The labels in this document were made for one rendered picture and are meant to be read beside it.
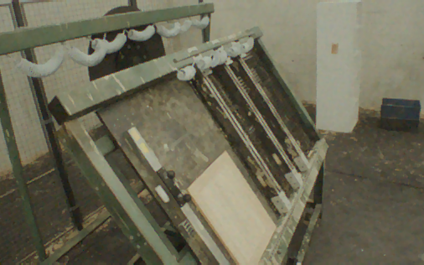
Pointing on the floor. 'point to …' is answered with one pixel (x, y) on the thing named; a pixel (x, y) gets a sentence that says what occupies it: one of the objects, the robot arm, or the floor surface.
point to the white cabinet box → (338, 64)
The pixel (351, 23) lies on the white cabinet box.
